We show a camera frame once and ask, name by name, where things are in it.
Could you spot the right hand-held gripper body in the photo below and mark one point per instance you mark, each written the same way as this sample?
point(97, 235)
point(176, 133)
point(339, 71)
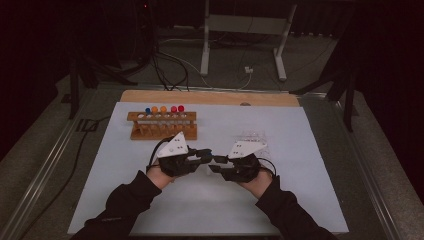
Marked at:
point(245, 148)

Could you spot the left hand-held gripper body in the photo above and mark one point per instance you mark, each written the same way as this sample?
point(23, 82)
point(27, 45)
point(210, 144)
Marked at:
point(175, 146)

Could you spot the clear plastic tube rack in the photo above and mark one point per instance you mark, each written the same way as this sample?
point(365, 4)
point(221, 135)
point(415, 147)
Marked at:
point(248, 136)

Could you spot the wooden test tube rack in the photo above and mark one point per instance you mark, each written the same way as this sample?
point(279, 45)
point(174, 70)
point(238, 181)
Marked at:
point(163, 135)

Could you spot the red-capped clear tube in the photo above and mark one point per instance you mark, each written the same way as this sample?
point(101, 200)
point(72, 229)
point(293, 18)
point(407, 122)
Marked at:
point(180, 108)
point(173, 109)

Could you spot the orange-capped clear tube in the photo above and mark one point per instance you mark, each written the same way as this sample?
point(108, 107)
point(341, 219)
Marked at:
point(154, 109)
point(163, 109)

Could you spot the person's left hand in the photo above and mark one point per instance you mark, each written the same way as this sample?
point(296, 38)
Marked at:
point(160, 179)

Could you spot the person's right hand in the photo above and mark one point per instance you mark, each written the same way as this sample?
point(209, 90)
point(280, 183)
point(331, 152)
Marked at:
point(258, 186)

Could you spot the wooden table board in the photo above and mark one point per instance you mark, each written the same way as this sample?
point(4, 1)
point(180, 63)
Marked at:
point(200, 97)

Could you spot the white plug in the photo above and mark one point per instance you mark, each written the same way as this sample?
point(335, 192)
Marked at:
point(248, 69)

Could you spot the black stand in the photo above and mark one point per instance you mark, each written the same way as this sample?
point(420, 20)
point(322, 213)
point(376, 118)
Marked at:
point(348, 100)
point(74, 90)

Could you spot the grey metal stand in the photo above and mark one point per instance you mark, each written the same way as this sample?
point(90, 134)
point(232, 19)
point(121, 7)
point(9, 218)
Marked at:
point(246, 25)

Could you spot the aluminium frame rail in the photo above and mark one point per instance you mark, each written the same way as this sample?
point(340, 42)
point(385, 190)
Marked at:
point(50, 156)
point(366, 173)

